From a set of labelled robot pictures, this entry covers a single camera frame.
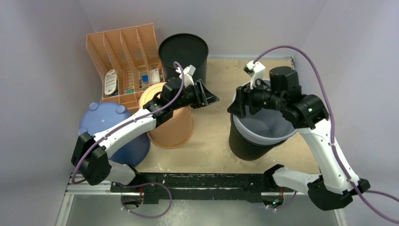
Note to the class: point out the white oval package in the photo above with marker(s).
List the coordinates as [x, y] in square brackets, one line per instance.
[111, 83]

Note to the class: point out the orange plastic bucket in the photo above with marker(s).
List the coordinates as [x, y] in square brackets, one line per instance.
[176, 131]

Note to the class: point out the dark navy cylindrical bin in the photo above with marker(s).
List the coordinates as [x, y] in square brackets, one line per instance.
[187, 49]

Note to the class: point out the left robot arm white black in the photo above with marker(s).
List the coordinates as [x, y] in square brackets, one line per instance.
[92, 153]

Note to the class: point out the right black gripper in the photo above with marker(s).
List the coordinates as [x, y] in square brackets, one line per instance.
[243, 100]

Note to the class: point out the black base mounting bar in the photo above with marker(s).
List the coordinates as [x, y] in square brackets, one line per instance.
[202, 185]

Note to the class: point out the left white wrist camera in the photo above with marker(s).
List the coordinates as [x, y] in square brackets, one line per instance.
[188, 73]

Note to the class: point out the orange plastic file organizer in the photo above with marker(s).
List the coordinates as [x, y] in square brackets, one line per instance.
[132, 48]

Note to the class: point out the small boxes in organizer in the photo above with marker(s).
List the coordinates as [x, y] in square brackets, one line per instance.
[142, 80]

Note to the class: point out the grey plastic bucket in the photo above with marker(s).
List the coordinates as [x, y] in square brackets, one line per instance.
[266, 127]

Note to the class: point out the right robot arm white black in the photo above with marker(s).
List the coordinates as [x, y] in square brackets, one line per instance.
[336, 184]

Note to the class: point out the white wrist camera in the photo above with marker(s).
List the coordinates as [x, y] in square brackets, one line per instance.
[255, 70]
[188, 73]

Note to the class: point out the black ribbed bin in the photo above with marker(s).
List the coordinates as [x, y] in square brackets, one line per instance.
[245, 149]

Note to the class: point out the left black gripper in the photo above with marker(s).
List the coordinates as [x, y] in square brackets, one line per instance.
[202, 98]

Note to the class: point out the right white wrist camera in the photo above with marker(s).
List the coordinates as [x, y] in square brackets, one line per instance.
[255, 70]

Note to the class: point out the aluminium frame rail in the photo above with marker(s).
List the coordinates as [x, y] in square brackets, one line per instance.
[90, 187]

